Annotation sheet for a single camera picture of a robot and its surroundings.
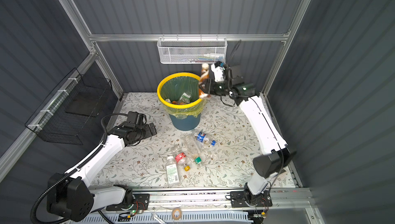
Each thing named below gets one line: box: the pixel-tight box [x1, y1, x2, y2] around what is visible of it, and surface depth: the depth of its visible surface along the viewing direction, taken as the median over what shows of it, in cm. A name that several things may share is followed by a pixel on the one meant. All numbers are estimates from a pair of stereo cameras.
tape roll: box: [171, 208, 183, 221], surface depth 72 cm
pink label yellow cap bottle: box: [171, 145, 191, 172], surface depth 86 cm
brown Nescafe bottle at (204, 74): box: [198, 63, 210, 99], surface depth 71 cm
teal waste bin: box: [168, 113, 202, 132], surface depth 104 cm
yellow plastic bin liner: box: [156, 71, 208, 120], surface depth 93 cm
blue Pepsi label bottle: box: [193, 131, 217, 146], surface depth 93 cm
